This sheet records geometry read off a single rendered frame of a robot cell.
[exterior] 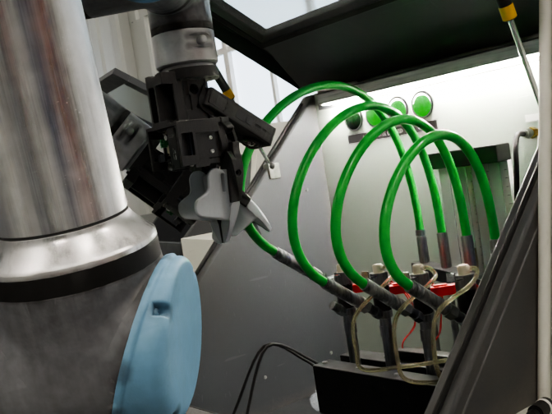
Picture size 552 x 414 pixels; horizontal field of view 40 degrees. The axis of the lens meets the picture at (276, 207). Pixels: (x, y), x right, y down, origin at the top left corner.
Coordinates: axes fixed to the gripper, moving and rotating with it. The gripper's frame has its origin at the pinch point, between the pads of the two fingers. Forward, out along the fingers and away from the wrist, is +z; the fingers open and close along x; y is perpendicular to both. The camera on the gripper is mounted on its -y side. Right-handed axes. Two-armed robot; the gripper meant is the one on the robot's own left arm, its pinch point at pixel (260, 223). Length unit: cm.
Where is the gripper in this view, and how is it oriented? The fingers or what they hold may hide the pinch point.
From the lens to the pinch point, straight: 110.6
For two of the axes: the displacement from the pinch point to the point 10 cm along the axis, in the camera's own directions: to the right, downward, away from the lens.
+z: 7.9, 5.9, 1.9
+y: -4.7, 7.7, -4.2
